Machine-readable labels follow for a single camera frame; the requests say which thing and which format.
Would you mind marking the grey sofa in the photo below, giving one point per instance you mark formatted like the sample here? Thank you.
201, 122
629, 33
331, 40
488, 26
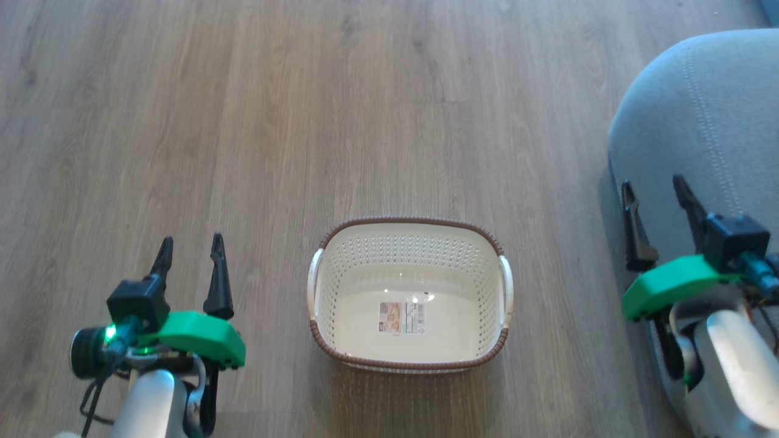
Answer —
700, 121

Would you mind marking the cream laundry basket brown rim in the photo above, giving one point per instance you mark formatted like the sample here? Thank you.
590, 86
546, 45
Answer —
365, 328

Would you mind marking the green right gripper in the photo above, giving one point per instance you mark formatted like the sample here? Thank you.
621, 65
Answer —
669, 280

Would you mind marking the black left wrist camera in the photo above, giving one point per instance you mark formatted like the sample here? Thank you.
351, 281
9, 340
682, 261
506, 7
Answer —
137, 301

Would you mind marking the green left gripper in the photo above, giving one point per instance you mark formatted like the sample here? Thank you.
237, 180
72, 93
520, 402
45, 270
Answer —
195, 334

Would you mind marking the printed sticker label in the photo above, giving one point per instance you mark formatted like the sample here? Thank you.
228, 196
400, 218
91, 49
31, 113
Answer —
401, 318

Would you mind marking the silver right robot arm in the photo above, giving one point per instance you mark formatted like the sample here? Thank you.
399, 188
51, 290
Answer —
730, 365

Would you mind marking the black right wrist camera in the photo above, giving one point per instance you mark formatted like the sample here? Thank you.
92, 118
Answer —
736, 240

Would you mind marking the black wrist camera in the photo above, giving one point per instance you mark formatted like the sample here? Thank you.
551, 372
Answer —
736, 240
137, 301

